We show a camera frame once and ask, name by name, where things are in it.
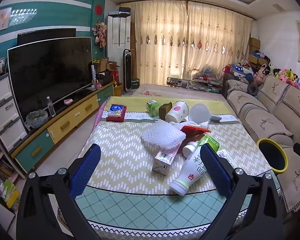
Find black bin with yellow rim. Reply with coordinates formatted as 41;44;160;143
256;137;289;175

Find clear glass bowl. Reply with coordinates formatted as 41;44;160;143
26;110;48;128

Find large white green bottle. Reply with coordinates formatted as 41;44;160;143
169;135;220;197

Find white foam net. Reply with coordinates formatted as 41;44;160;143
141;120;187;149

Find green drink can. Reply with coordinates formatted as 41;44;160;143
146;100;165;117

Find white drawer unit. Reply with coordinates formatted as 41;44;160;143
0;72;29;153

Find beige sofa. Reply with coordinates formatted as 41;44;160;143
221;76;300;214

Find small white bottle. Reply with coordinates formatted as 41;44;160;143
182;141;199;157

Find children's drawing poster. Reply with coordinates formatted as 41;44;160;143
0;7;12;34

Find blue white toy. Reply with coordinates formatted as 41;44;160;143
222;64;255;83

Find large curved television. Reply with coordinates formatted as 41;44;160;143
7;37;93;124

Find pink white carton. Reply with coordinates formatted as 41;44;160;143
152;140;183;175

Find red packet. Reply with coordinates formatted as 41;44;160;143
180;125;212;142

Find beige floral mat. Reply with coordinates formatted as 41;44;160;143
130;84;235;103

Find patterned green white tablecloth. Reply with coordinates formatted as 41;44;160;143
86;96;280;240

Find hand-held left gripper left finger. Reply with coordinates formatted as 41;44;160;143
16;144;102;240

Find small brown box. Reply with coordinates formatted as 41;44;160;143
158;102;174;120

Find silver wall decals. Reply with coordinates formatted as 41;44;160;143
10;9;38;25

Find row of plush toys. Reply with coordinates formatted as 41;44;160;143
252;62;300;90

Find white printed packet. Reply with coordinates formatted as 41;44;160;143
216;149;238;168

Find red blue tissue pack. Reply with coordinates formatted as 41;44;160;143
106;104;127;122

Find cream patterned curtain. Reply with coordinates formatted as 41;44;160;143
130;0;188;85
186;1;252;98

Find clear water bottle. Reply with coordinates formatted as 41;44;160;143
46;96;56;117

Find white standing air conditioner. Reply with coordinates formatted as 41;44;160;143
107;12;132;68

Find paper cup with pink dot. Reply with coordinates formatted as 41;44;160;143
165;100;190;123

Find black tower fan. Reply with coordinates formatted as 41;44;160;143
122;49;133;96

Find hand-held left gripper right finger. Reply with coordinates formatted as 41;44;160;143
199;144;284;240

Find shelf of colourful books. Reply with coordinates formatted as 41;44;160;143
0;135;19;213

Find white tissue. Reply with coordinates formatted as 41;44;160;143
171;120;210;130

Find low glass shelf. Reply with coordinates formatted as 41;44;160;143
166;76;223;94

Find hanging flower decoration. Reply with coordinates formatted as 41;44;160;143
92;21;107;48

